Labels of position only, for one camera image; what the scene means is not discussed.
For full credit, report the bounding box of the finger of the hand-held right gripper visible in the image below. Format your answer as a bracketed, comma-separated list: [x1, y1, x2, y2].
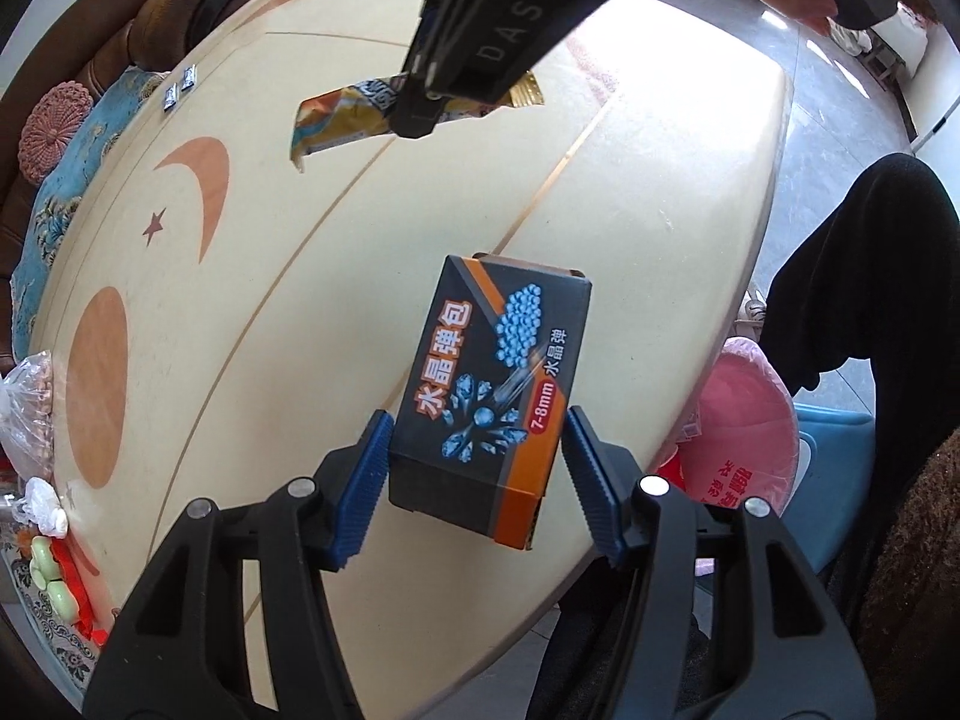
[390, 11, 455, 141]

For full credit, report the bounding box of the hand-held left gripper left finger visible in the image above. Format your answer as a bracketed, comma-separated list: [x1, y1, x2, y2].
[81, 409, 396, 720]

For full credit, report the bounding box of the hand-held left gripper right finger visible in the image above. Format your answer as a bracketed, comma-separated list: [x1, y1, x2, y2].
[562, 405, 878, 720]

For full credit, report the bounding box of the yellow snack wrapper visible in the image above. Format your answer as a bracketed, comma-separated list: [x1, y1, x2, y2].
[289, 73, 547, 173]

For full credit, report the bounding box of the black and orange cardboard box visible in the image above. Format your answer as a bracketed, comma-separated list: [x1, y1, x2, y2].
[388, 253, 593, 550]

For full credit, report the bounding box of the trash bin with pink bag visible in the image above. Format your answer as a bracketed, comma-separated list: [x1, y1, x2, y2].
[649, 336, 802, 533]

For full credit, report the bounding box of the blue plastic stool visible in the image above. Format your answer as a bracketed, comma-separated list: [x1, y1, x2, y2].
[780, 401, 880, 578]

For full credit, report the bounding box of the red plastic item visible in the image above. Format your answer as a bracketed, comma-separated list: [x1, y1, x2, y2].
[52, 540, 117, 650]

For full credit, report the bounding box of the green and white toy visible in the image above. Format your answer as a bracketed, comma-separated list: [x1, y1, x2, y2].
[26, 532, 82, 620]

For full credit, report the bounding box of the crumpled white plastic bag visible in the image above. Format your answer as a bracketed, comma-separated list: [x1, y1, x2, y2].
[9, 476, 68, 537]

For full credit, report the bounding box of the clear bag of nuts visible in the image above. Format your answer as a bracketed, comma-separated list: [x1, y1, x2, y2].
[0, 351, 59, 482]

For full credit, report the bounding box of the brown fuzzy garment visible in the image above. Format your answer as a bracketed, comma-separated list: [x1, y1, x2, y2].
[855, 441, 960, 691]

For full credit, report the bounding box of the patterned mat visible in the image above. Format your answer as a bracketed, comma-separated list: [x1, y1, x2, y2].
[0, 532, 102, 691]

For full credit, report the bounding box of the pink crochet round cushion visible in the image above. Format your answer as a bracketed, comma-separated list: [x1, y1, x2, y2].
[19, 81, 100, 185]

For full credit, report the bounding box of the blue patterned cushion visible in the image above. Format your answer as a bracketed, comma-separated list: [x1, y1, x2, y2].
[10, 66, 172, 361]

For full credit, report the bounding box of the white furniture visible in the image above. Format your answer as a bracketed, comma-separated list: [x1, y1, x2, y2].
[844, 0, 960, 140]

